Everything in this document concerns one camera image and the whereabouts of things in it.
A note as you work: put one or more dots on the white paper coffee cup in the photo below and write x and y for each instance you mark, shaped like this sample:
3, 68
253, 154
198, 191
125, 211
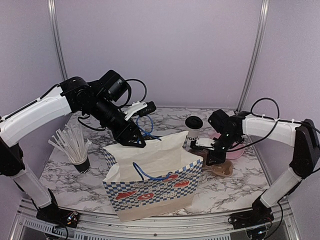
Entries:
192, 135

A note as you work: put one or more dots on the black cup holding straws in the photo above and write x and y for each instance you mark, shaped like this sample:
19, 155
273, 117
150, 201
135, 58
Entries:
83, 166

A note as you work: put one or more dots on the brown cardboard cup carrier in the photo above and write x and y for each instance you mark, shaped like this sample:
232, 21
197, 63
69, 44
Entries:
223, 170

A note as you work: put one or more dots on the aluminium front rail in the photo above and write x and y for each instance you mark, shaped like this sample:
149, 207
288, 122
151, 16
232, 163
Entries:
107, 226

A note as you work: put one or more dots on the aluminium frame post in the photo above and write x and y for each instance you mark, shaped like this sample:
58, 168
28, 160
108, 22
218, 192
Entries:
258, 42
53, 18

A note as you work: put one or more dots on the aluminium frame post right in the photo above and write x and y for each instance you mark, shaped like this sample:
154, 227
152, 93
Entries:
258, 42

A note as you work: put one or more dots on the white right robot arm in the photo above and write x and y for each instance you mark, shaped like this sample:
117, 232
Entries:
289, 148

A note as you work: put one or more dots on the blue checkered paper bag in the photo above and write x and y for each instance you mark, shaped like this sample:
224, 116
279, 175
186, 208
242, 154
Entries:
160, 178

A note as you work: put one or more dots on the aluminium frame post left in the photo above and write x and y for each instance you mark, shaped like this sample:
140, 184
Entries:
53, 18

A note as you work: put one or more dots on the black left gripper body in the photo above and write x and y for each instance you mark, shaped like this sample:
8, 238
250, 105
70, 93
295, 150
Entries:
118, 132

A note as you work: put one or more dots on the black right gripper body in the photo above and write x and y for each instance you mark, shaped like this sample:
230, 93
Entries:
221, 156

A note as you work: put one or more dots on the pink round plate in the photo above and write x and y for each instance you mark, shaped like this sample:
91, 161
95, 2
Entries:
234, 154

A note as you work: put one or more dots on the bundle of wrapped straws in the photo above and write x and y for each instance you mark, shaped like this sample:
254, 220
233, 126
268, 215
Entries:
72, 142

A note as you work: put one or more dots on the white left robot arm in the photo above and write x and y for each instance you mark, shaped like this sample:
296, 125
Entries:
95, 98

